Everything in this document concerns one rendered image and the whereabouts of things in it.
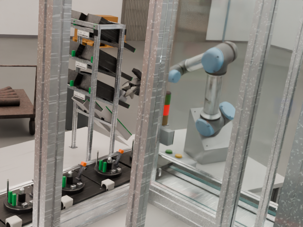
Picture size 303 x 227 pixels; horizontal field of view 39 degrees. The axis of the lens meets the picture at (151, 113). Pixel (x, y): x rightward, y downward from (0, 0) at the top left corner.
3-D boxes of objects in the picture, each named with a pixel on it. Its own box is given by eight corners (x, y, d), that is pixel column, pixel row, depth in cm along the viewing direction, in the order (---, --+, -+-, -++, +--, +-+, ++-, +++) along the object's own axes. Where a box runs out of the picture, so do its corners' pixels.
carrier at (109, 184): (108, 161, 226) (110, 139, 222) (142, 178, 212) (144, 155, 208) (73, 173, 208) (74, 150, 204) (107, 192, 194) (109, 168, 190)
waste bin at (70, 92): (81, 115, 569) (84, 69, 549) (100, 129, 532) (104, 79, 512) (45, 120, 539) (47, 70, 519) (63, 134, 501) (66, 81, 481)
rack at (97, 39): (73, 145, 262) (81, 14, 237) (114, 166, 241) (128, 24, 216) (45, 153, 247) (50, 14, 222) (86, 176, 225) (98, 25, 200)
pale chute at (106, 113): (114, 133, 255) (119, 127, 256) (127, 140, 246) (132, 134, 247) (88, 105, 237) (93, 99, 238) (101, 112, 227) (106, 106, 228)
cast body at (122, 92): (120, 100, 243) (125, 89, 243) (125, 103, 241) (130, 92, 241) (111, 96, 237) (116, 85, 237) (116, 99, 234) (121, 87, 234)
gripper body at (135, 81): (138, 97, 245) (152, 86, 251) (136, 85, 240) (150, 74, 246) (129, 93, 250) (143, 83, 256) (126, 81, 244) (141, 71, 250)
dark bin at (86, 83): (115, 102, 248) (120, 90, 248) (128, 108, 238) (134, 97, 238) (78, 85, 228) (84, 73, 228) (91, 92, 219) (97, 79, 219)
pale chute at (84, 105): (97, 125, 264) (102, 120, 265) (109, 132, 255) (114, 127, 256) (71, 97, 246) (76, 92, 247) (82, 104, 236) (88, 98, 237)
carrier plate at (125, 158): (140, 149, 245) (141, 146, 244) (173, 164, 231) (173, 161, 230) (111, 160, 227) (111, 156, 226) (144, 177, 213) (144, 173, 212)
